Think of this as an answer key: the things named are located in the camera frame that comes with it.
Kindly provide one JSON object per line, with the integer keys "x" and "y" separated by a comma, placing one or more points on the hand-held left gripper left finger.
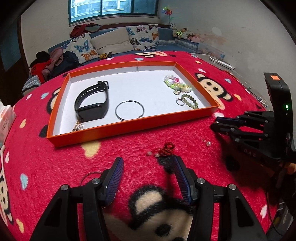
{"x": 114, "y": 180}

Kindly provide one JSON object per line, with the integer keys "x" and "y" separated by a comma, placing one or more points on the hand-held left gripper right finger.
{"x": 182, "y": 178}

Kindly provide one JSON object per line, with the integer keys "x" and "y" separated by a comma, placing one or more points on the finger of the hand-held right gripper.
{"x": 225, "y": 120}
{"x": 222, "y": 128}

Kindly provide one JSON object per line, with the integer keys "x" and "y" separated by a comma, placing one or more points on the silver hoop earring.
{"x": 116, "y": 110}
{"x": 84, "y": 176}

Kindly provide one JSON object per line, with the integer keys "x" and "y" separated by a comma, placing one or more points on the black smart watch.
{"x": 91, "y": 113}

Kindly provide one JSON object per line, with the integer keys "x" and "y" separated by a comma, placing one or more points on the orange shallow tray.
{"x": 143, "y": 85}

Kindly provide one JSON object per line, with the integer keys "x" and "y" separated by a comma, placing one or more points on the person's right hand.
{"x": 291, "y": 167}

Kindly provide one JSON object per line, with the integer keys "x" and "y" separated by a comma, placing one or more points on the scattered small beads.
{"x": 261, "y": 100}

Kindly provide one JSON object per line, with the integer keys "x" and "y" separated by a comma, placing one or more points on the white plastic strip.
{"x": 219, "y": 61}

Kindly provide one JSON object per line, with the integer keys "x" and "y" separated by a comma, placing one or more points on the pink plush toy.
{"x": 195, "y": 39}

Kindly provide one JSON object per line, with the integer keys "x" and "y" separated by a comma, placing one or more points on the plush toys on sofa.
{"x": 182, "y": 33}

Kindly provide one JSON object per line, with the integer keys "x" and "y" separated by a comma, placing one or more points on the blue sofa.
{"x": 166, "y": 34}

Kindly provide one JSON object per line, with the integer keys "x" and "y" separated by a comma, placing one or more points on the panda plush toy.
{"x": 173, "y": 26}

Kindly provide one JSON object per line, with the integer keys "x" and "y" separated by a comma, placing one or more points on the white stick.
{"x": 1, "y": 153}

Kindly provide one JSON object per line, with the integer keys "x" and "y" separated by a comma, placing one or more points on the butterfly print pillow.
{"x": 81, "y": 48}
{"x": 143, "y": 37}

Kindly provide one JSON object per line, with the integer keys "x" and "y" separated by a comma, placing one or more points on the pink tissue pack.
{"x": 5, "y": 122}

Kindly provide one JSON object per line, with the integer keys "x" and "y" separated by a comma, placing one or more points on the colourful pinwheel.
{"x": 167, "y": 11}

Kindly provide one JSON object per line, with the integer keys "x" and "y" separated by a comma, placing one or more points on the yellow toy car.
{"x": 104, "y": 56}

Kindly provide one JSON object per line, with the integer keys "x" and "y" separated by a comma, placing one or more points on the pile of clothes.
{"x": 57, "y": 60}

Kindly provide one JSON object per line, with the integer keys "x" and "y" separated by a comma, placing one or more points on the plain white cushion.
{"x": 111, "y": 41}

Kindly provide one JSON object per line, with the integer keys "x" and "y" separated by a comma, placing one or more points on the red clothes on sill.
{"x": 81, "y": 29}

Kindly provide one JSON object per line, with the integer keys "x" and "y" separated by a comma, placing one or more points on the dark wooden door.
{"x": 11, "y": 46}

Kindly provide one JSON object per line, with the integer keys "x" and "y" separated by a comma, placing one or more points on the green framed window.
{"x": 87, "y": 9}

